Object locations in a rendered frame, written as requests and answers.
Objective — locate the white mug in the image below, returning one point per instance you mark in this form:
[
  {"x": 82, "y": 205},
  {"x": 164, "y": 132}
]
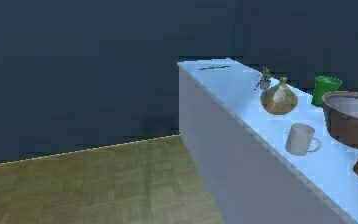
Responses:
[{"x": 299, "y": 138}]

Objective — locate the pale blue grey counter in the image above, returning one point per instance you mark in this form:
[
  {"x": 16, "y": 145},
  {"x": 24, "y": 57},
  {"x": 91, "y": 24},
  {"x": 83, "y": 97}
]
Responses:
[{"x": 220, "y": 143}]

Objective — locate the thin green pencil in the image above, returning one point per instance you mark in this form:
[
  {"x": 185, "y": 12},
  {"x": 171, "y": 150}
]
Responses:
[{"x": 214, "y": 68}]

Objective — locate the small potted house plant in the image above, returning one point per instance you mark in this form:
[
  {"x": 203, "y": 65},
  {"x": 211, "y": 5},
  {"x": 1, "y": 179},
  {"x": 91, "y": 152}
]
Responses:
[{"x": 265, "y": 80}]

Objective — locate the brown round vase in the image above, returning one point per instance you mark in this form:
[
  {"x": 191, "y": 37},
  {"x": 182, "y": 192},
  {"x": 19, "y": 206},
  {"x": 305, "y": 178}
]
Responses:
[{"x": 279, "y": 100}]

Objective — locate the green cup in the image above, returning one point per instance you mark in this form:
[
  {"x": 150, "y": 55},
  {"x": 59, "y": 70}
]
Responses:
[{"x": 323, "y": 90}]

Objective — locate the brown bowl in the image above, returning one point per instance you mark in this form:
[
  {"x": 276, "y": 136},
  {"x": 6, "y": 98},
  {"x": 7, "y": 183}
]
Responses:
[{"x": 348, "y": 120}]

